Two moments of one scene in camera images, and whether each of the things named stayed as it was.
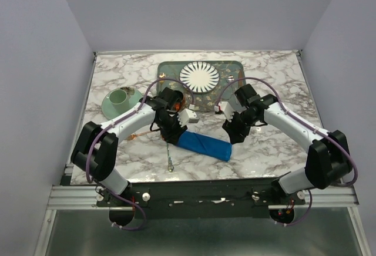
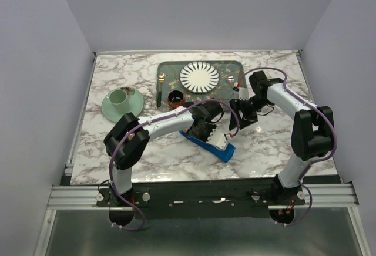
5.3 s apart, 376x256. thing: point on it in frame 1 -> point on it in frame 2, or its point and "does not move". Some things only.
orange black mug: (179, 101) does not move
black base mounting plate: (201, 197) does not move
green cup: (119, 100) does not move
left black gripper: (172, 137) -> (204, 139)
